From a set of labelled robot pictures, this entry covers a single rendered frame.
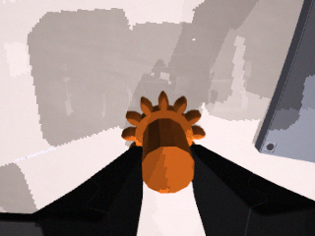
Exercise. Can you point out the orange gear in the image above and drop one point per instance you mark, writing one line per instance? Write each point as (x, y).
(165, 134)

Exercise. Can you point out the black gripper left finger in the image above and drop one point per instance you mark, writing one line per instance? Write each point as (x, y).
(107, 204)

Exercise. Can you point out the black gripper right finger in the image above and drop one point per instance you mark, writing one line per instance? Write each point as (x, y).
(235, 202)

